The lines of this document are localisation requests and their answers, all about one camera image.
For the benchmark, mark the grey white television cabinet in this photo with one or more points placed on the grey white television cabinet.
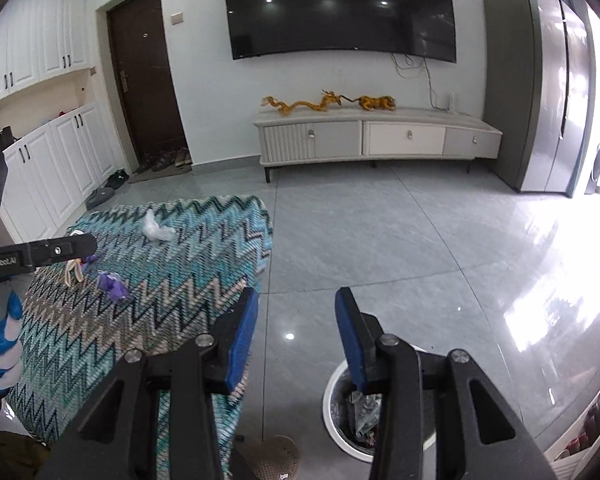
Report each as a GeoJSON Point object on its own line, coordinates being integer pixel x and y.
{"type": "Point", "coordinates": [330, 140]}

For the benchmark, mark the grey refrigerator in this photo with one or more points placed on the grey refrigerator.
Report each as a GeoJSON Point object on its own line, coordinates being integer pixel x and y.
{"type": "Point", "coordinates": [530, 85]}

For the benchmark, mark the white light switch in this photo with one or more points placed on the white light switch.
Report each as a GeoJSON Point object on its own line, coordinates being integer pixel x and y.
{"type": "Point", "coordinates": [177, 18]}

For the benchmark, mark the golden tiger ornament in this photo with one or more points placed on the golden tiger ornament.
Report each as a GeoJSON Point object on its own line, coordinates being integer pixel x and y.
{"type": "Point", "coordinates": [375, 103]}

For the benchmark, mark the black bag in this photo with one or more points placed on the black bag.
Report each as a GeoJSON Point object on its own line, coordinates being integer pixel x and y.
{"type": "Point", "coordinates": [4, 136]}

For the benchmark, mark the white wall cabinet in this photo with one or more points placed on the white wall cabinet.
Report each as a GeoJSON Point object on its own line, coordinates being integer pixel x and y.
{"type": "Point", "coordinates": [30, 45]}

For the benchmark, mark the person's olive clothing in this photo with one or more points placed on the person's olive clothing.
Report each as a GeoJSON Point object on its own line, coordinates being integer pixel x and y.
{"type": "Point", "coordinates": [5, 445]}

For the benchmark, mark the white round trash bin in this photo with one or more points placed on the white round trash bin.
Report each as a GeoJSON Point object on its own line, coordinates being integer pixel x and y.
{"type": "Point", "coordinates": [332, 410]}

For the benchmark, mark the brown sandal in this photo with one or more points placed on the brown sandal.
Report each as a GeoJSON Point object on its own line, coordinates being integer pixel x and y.
{"type": "Point", "coordinates": [162, 161]}

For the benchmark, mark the zigzag knitted blanket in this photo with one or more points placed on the zigzag knitted blanket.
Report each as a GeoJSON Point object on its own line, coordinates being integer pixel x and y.
{"type": "Point", "coordinates": [180, 260]}

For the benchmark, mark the person's left hand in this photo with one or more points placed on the person's left hand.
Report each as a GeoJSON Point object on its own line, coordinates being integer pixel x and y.
{"type": "Point", "coordinates": [2, 350]}

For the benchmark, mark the grey slipper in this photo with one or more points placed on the grey slipper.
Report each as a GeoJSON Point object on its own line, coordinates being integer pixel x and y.
{"type": "Point", "coordinates": [100, 199]}

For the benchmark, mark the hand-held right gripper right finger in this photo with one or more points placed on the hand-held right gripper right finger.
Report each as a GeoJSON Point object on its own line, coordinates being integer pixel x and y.
{"type": "Point", "coordinates": [350, 340]}

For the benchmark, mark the black wall television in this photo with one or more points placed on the black wall television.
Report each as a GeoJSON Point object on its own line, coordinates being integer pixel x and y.
{"type": "Point", "coordinates": [340, 5]}

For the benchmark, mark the dark brown door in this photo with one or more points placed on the dark brown door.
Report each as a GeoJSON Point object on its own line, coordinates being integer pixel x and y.
{"type": "Point", "coordinates": [150, 75]}

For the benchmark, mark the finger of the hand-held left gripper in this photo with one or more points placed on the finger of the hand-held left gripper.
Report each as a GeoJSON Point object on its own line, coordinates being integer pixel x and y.
{"type": "Point", "coordinates": [65, 250]}

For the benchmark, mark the brown doormat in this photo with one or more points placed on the brown doormat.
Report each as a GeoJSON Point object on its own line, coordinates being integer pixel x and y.
{"type": "Point", "coordinates": [150, 176]}

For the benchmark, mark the beige shoe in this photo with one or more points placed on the beige shoe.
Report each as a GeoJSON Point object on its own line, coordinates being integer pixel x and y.
{"type": "Point", "coordinates": [187, 159]}
{"type": "Point", "coordinates": [179, 157]}

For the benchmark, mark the black shoes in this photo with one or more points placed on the black shoes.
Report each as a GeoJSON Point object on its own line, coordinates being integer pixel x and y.
{"type": "Point", "coordinates": [116, 179]}

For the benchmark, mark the brown knit slipper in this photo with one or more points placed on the brown knit slipper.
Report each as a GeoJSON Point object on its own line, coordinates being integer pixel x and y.
{"type": "Point", "coordinates": [275, 455]}

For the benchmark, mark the purple wrapper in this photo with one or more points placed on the purple wrapper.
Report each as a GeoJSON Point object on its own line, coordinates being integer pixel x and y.
{"type": "Point", "coordinates": [91, 259]}
{"type": "Point", "coordinates": [112, 285]}

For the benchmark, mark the white crumpled wrapper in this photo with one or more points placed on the white crumpled wrapper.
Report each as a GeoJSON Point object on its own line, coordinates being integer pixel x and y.
{"type": "Point", "coordinates": [155, 227]}

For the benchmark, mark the golden dragon ornament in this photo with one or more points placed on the golden dragon ornament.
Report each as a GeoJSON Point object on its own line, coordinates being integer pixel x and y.
{"type": "Point", "coordinates": [305, 105]}

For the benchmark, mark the white printed plastic bag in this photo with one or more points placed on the white printed plastic bag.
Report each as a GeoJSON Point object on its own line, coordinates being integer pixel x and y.
{"type": "Point", "coordinates": [365, 415]}

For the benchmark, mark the white shoe cabinet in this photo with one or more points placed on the white shoe cabinet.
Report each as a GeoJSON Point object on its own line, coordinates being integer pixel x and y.
{"type": "Point", "coordinates": [60, 170]}

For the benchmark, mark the beige strip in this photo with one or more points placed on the beige strip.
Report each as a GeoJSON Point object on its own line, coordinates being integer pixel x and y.
{"type": "Point", "coordinates": [74, 272]}

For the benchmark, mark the dark brown shoe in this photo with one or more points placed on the dark brown shoe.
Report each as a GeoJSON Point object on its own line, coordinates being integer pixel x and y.
{"type": "Point", "coordinates": [145, 165]}

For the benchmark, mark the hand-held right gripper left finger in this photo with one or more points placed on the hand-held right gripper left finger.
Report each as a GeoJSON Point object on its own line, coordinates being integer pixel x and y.
{"type": "Point", "coordinates": [242, 340]}

